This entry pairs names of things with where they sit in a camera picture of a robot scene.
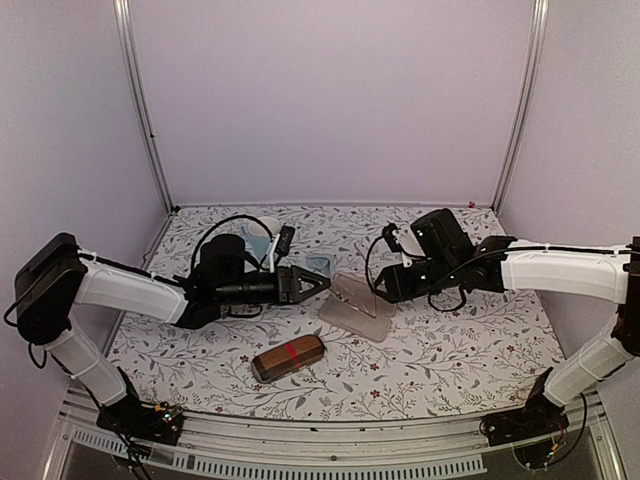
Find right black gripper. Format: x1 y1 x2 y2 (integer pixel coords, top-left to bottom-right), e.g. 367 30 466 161
370 256 458 305

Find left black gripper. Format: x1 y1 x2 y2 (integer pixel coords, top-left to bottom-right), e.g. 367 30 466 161
216 264 331 306

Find small blue cloth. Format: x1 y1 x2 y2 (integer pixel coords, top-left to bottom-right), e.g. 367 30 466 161
306 254 335 278

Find pink glasses case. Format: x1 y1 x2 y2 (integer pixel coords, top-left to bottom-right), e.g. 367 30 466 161
318 272 397 343

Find brown plaid glasses case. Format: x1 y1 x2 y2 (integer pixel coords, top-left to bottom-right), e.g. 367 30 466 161
251 335 325 384

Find pink translucent sunglasses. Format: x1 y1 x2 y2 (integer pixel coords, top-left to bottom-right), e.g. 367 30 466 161
353 242 378 318

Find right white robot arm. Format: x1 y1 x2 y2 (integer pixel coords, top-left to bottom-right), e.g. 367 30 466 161
366 208 639 436

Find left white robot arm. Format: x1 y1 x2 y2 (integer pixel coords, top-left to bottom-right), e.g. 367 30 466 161
4 233 331 434

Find light blue mug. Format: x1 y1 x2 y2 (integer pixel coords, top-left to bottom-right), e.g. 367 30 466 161
241 216 281 260

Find right black cable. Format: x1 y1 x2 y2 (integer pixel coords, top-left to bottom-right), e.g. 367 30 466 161
364 234 516 314

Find black cable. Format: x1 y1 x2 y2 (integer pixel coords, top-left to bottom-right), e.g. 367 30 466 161
191 214 276 271
364 234 516 314

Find left black cable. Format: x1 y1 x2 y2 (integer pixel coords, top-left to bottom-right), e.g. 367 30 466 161
191 214 276 271

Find front aluminium rail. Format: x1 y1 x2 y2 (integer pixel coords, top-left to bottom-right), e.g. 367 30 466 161
43 389 630 479

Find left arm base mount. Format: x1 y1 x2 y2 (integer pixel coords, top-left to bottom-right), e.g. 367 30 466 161
96 369 184 446

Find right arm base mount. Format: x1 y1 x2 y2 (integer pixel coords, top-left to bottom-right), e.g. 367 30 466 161
479 368 569 446

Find right aluminium frame post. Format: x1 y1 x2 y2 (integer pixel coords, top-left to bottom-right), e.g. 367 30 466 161
491 0 550 217

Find aluminium frame post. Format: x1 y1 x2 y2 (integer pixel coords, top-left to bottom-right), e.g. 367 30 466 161
113 0 174 214
491 0 550 217

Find left aluminium frame post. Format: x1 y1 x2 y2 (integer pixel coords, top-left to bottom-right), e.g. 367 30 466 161
113 0 174 214

